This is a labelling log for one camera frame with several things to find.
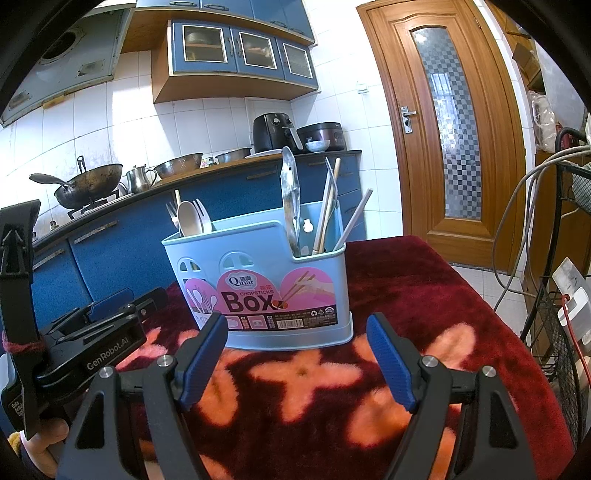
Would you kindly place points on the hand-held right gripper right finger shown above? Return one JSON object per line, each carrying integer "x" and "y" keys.
{"x": 390, "y": 364}

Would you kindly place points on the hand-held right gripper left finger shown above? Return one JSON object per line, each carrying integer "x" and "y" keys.
{"x": 203, "y": 364}

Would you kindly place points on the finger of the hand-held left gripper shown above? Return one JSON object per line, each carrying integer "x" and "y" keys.
{"x": 147, "y": 302}
{"x": 111, "y": 302}

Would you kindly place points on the light blue utensil box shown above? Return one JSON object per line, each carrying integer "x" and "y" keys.
{"x": 207, "y": 249}

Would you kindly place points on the white plastic spoon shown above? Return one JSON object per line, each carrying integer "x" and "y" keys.
{"x": 189, "y": 221}

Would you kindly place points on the white plastic fork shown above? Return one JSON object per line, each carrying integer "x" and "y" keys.
{"x": 205, "y": 219}

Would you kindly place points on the wooden chopstick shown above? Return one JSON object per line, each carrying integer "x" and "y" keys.
{"x": 330, "y": 198}
{"x": 177, "y": 198}

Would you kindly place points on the silver chopstick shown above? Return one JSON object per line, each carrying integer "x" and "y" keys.
{"x": 355, "y": 214}
{"x": 328, "y": 175}

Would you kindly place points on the steel table knife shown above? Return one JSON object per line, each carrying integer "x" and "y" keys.
{"x": 290, "y": 194}

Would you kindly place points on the person's left hand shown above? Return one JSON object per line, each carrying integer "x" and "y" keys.
{"x": 46, "y": 443}

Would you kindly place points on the blue base cabinet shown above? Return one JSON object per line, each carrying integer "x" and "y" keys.
{"x": 115, "y": 258}

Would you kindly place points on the red yarn tie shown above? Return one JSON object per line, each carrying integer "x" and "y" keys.
{"x": 21, "y": 345}

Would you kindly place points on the red floral blanket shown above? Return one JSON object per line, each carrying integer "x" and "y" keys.
{"x": 415, "y": 286}

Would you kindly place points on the gas stove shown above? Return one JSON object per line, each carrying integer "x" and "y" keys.
{"x": 99, "y": 203}

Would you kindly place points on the dark wok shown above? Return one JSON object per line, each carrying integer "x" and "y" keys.
{"x": 90, "y": 184}

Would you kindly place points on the steel pitcher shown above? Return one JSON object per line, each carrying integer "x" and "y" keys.
{"x": 137, "y": 181}

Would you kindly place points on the steel mixing bowl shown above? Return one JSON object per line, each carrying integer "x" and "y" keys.
{"x": 178, "y": 166}

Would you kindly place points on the black spatula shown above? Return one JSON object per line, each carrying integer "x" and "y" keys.
{"x": 44, "y": 178}

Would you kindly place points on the wooden door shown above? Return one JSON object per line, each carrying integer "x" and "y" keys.
{"x": 392, "y": 184}

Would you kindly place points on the white plate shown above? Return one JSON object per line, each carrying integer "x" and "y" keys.
{"x": 263, "y": 153}

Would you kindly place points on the white power strip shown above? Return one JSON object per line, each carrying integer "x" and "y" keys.
{"x": 572, "y": 295}

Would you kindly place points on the black air fryer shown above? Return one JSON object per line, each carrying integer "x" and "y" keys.
{"x": 272, "y": 131}

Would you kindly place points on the small white bowl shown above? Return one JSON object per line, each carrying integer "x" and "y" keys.
{"x": 317, "y": 146}

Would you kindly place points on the dark rice cooker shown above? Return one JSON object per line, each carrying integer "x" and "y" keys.
{"x": 323, "y": 134}

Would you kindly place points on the grey range hood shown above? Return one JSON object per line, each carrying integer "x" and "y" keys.
{"x": 69, "y": 60}

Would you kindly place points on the blue wall cabinet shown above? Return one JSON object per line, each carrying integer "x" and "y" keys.
{"x": 207, "y": 64}

